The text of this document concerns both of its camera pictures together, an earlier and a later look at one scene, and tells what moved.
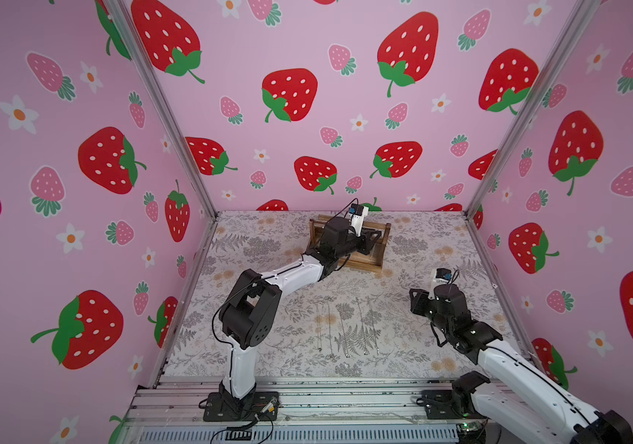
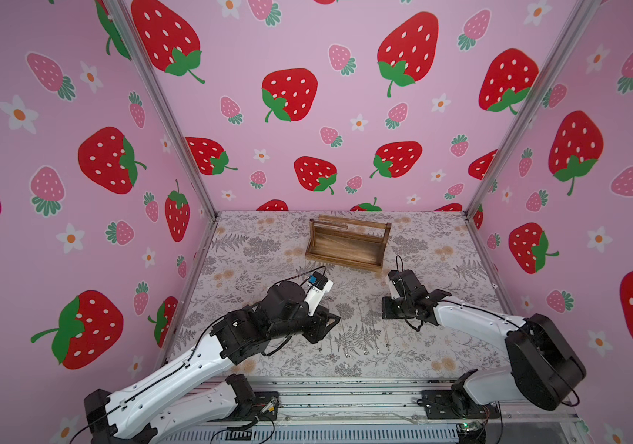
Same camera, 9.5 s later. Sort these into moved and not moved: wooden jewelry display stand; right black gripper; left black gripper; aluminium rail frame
Moved: left black gripper; right black gripper
Not moved: aluminium rail frame; wooden jewelry display stand
